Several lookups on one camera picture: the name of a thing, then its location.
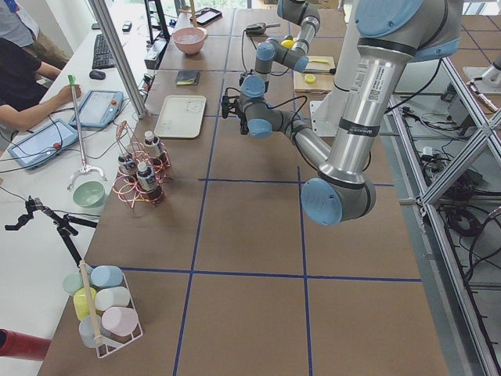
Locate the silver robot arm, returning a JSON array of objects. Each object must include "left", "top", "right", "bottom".
[
  {"left": 254, "top": 0, "right": 320, "bottom": 85},
  {"left": 233, "top": 1, "right": 463, "bottom": 226}
]

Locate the cream bear tray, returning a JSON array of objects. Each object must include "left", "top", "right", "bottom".
[{"left": 153, "top": 95, "right": 207, "bottom": 139}]

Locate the tea bottle two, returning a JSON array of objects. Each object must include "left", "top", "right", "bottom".
[{"left": 144, "top": 131, "right": 164, "bottom": 165}]

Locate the tea bottle three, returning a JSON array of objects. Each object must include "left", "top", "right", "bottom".
[{"left": 137, "top": 161, "right": 164, "bottom": 203}]

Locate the lemon half slice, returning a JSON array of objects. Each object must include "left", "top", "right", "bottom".
[{"left": 304, "top": 74, "right": 316, "bottom": 85}]

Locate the tea bottle one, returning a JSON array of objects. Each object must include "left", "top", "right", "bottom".
[{"left": 118, "top": 149, "right": 138, "bottom": 183}]

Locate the wooden cutting board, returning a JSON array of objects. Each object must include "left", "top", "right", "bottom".
[{"left": 293, "top": 56, "right": 336, "bottom": 92}]

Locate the grey folded cloth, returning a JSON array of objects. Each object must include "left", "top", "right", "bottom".
[{"left": 175, "top": 70, "right": 200, "bottom": 86}]

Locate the yellow lemon upper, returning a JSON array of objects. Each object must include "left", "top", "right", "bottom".
[{"left": 280, "top": 39, "right": 294, "bottom": 49}]

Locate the steel ice scoop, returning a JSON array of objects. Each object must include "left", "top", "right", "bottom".
[{"left": 244, "top": 23, "right": 281, "bottom": 35}]

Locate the pink bowl of ice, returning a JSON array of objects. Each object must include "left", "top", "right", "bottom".
[{"left": 172, "top": 27, "right": 207, "bottom": 55}]

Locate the green bowl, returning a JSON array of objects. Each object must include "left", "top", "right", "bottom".
[{"left": 73, "top": 181, "right": 105, "bottom": 208}]

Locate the long reacher grabber stick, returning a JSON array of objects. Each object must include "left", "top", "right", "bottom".
[{"left": 67, "top": 74, "right": 107, "bottom": 191}]

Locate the blue teach pendant far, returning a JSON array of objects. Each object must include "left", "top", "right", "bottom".
[{"left": 78, "top": 90, "right": 124, "bottom": 128}]

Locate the blue teach pendant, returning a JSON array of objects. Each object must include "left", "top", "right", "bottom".
[
  {"left": 78, "top": 90, "right": 124, "bottom": 128},
  {"left": 7, "top": 119, "right": 78, "bottom": 168}
]

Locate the white cup rack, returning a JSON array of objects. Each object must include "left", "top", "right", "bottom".
[{"left": 63, "top": 260, "right": 144, "bottom": 359}]

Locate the black tripod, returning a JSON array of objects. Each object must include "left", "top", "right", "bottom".
[{"left": 4, "top": 197, "right": 99, "bottom": 271}]

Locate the black computer mouse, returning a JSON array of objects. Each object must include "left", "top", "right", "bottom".
[{"left": 88, "top": 70, "right": 106, "bottom": 81}]

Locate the wooden stand with base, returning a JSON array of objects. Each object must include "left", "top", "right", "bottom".
[{"left": 185, "top": 0, "right": 198, "bottom": 27}]

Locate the black keyboard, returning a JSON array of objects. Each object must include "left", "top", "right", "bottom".
[{"left": 92, "top": 34, "right": 114, "bottom": 70}]

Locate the blue teach pendant near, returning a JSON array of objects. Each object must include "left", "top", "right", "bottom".
[{"left": 7, "top": 119, "right": 78, "bottom": 168}]

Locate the seated person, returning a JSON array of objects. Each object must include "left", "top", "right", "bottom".
[{"left": 1, "top": 38, "right": 81, "bottom": 132}]

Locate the red bottle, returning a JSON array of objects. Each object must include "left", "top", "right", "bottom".
[{"left": 1, "top": 329, "right": 51, "bottom": 361}]

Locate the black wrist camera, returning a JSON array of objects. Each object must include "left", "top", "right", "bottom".
[
  {"left": 239, "top": 70, "right": 254, "bottom": 86},
  {"left": 221, "top": 87, "right": 240, "bottom": 118}
]

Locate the copper wire bottle rack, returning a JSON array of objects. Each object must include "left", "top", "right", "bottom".
[{"left": 112, "top": 121, "right": 171, "bottom": 208}]

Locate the aluminium frame post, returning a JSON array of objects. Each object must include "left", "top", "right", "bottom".
[{"left": 89, "top": 0, "right": 147, "bottom": 119}]

